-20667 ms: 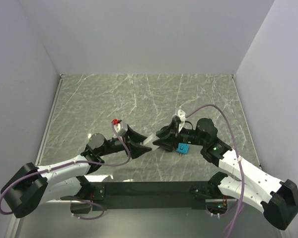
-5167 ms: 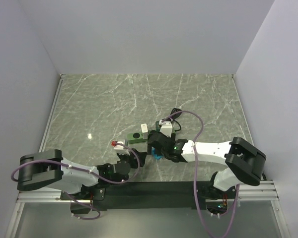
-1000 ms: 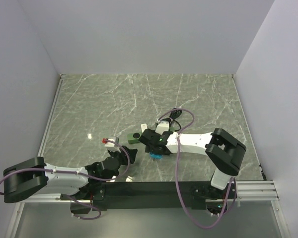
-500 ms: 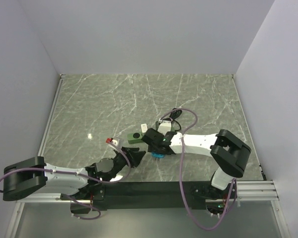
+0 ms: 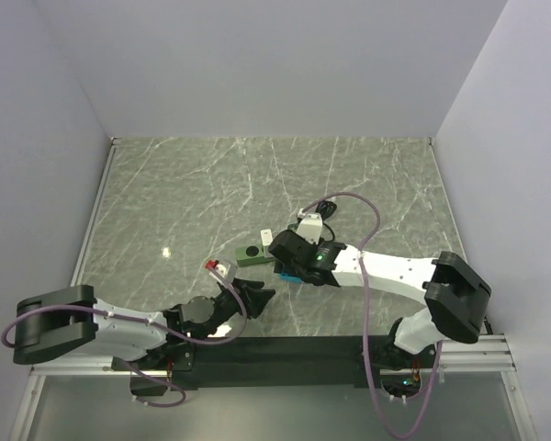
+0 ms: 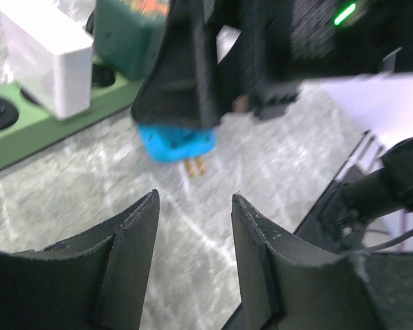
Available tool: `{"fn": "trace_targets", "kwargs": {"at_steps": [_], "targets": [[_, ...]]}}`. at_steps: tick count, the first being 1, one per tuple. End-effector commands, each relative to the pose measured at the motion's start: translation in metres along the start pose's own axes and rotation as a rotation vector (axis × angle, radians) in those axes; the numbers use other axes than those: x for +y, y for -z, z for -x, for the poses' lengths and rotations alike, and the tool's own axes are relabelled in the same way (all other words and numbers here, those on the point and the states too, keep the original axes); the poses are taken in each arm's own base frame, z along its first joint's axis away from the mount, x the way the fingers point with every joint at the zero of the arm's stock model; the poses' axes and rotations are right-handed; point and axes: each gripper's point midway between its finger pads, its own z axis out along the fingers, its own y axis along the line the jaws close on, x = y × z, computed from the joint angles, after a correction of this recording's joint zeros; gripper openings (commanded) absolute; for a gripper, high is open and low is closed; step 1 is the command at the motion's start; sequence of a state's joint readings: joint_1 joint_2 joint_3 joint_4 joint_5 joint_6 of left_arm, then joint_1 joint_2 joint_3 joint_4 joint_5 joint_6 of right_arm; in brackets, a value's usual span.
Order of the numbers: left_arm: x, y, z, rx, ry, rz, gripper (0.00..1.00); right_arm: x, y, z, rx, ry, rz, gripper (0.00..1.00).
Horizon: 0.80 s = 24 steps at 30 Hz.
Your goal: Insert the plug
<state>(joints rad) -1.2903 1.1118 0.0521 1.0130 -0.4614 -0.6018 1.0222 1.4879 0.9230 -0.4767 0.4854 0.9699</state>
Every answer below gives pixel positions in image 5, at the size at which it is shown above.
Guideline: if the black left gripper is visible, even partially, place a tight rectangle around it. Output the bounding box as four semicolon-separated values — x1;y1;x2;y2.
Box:
197;277;276;340

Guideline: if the blue plug adapter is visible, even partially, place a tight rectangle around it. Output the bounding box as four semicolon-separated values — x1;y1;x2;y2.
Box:
279;272;302;283

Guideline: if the white plug adapter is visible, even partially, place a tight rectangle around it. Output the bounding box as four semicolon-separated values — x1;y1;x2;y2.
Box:
260;229;274;249

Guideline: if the green power strip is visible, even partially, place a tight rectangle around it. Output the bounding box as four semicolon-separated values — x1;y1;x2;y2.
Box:
235;244;275;267

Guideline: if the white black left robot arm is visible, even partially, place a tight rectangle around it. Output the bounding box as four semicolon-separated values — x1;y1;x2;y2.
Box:
1;278;276;369

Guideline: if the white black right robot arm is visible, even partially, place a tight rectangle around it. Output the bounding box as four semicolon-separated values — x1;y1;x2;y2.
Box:
268;230;491;370

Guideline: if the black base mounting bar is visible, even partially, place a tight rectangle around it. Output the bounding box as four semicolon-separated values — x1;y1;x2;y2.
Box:
109;335;423;397

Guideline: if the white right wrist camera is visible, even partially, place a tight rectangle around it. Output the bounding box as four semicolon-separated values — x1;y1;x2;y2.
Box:
296;210;323;244

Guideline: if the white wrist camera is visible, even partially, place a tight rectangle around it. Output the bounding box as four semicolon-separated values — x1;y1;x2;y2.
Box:
296;210;323;244
205;259;237;286

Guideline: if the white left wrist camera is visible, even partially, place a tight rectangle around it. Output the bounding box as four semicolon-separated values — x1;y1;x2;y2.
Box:
205;259;237;286

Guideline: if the aluminium frame rail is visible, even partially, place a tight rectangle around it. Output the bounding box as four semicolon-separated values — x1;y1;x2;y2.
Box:
30;137;120;363

